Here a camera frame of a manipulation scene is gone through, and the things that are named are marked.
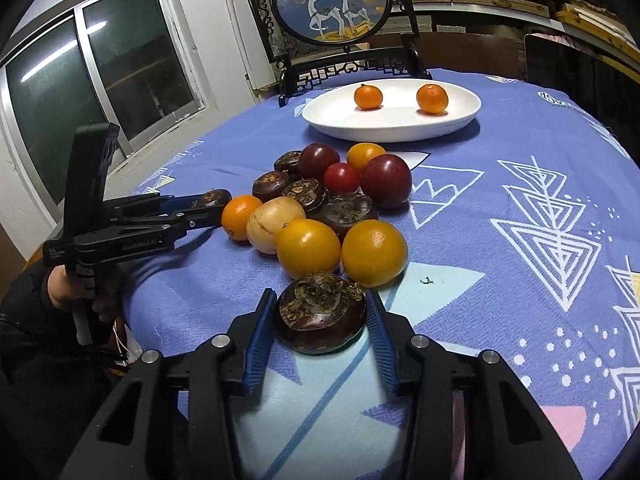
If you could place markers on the sliding glass window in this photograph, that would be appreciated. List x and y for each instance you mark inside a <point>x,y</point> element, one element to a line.
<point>100,85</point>

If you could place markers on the pale striped pepino melon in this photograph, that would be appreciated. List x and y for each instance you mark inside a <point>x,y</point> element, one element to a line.
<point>270,224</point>

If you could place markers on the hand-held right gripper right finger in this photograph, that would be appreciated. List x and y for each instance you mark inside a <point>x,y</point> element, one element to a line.
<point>382,345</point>

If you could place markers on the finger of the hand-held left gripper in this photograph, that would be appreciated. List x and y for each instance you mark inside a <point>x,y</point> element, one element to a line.
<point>192,222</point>
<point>170,203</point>

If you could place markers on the person's left hand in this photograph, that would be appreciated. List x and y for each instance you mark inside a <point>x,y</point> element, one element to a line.
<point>59,287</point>

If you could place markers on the small yellow-orange tomato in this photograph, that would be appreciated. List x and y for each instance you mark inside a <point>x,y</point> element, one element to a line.
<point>365,154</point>

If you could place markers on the red cherry tomato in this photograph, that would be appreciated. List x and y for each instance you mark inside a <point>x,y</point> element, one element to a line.
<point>341,178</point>

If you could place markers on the white oval plate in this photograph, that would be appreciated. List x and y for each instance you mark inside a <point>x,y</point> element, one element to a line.
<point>400,121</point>

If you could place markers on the small dark water chestnut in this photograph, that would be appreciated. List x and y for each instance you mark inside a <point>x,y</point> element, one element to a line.
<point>212,199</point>

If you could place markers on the round painted screen black stand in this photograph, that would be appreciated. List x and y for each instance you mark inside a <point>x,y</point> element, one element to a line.
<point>330,0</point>

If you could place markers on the brown wooden panel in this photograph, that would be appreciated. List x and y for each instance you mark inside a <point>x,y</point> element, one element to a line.
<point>465,52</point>

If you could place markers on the large dark water chestnut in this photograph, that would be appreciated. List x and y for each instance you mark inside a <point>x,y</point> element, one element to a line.
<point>345,212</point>
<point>320,315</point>

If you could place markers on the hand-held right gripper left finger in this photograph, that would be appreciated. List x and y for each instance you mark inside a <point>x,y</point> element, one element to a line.
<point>260,350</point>

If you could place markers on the dark red plum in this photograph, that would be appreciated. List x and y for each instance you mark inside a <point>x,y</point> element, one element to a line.
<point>318,160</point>
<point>386,181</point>

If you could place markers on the person's left forearm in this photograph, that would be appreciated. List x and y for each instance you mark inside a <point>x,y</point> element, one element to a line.
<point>30,350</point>

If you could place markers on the small orange mandarin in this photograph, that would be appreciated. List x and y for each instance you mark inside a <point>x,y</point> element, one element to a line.
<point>239,216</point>

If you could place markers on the blue printed tablecloth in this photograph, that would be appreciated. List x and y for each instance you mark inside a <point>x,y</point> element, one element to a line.
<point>500,135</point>

